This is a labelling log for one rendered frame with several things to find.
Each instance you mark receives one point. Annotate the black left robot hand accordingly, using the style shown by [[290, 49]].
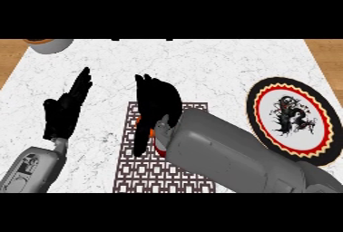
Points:
[[64, 113]]

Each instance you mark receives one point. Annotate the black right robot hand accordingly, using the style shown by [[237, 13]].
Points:
[[156, 99]]

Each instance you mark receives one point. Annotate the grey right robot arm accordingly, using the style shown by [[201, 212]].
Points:
[[232, 154]]

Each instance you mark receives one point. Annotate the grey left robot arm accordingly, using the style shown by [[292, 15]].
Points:
[[33, 167]]

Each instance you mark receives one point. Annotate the red and orange can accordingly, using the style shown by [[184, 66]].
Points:
[[160, 149]]

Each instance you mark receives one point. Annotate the brown patterned placemat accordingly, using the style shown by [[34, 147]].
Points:
[[151, 172]]

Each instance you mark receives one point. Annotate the black rimmed dragon plate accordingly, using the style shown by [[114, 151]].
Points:
[[293, 120]]

